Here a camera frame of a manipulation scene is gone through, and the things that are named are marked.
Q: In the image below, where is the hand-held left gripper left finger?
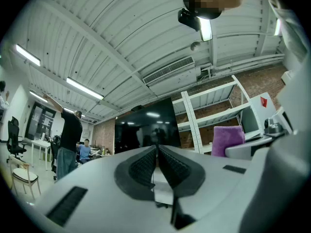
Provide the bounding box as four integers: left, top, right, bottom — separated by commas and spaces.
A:
36, 145, 172, 233

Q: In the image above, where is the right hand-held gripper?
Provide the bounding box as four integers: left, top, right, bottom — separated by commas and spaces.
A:
225, 57, 311, 160

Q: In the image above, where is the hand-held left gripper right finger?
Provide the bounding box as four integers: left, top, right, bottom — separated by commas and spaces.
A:
158, 145, 253, 232

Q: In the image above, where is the purple cloth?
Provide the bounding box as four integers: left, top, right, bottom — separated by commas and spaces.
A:
210, 126, 246, 157

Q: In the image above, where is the large black screen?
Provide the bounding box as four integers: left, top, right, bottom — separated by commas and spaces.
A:
114, 97, 182, 155

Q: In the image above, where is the white cabinet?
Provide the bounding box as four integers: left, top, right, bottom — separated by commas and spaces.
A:
240, 92, 278, 133

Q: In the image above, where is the black office chair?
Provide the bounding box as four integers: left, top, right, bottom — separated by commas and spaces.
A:
6, 116, 29, 164
50, 134, 61, 181

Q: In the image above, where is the white metal shelf rack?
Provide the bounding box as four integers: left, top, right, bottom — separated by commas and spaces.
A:
172, 74, 264, 154

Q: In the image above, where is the white table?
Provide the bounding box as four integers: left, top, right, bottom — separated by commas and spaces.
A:
31, 139, 53, 171

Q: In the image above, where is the wooden chair white cushion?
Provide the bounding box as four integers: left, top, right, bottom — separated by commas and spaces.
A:
8, 155, 42, 201

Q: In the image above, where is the black glass door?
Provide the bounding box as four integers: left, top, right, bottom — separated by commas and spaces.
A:
25, 101, 57, 141

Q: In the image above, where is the ceiling air conditioner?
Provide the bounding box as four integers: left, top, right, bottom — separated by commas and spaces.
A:
142, 56, 203, 97

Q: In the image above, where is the person's cream shirt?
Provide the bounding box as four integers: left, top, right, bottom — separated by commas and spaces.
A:
267, 0, 309, 64

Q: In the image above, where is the black head camera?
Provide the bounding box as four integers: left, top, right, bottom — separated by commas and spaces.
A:
177, 7, 202, 32

